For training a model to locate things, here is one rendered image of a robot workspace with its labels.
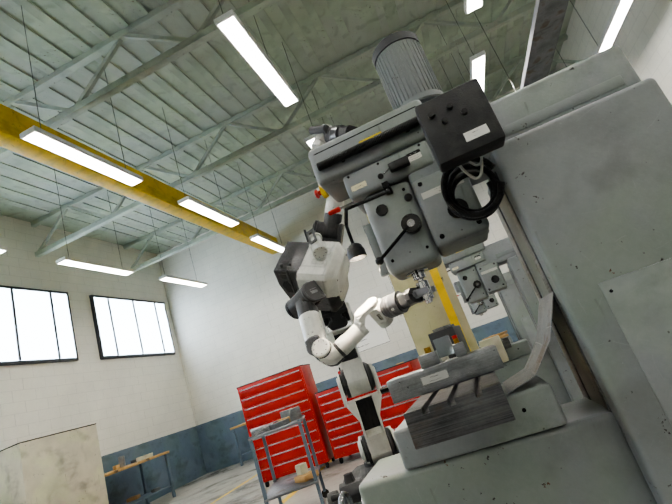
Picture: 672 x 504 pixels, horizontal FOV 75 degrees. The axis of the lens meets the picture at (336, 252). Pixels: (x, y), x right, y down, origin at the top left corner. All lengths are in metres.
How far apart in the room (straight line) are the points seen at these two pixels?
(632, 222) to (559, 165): 0.26
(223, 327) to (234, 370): 1.19
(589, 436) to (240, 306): 11.19
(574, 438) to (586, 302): 0.39
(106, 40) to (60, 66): 0.80
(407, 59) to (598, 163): 0.80
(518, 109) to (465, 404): 1.04
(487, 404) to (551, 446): 0.46
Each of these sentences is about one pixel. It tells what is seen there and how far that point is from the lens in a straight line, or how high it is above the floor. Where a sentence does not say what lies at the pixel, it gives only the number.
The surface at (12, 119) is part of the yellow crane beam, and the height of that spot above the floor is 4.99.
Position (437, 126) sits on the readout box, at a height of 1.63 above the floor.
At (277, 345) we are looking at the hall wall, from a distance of 11.72.
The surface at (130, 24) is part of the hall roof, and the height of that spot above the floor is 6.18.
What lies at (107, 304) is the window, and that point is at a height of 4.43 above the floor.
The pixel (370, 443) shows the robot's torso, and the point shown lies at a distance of 2.33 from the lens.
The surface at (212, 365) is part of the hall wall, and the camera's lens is 12.65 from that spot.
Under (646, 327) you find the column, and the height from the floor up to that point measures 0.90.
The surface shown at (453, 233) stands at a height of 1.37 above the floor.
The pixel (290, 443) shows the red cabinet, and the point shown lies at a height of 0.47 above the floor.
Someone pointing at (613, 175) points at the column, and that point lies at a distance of 1.52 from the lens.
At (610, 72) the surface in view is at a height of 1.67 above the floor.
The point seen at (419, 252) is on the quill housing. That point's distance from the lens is 1.56.
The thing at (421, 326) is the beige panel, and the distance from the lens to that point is 3.37.
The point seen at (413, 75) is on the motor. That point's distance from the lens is 1.82.
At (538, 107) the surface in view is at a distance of 1.71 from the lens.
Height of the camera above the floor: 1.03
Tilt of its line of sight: 16 degrees up
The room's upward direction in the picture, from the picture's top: 19 degrees counter-clockwise
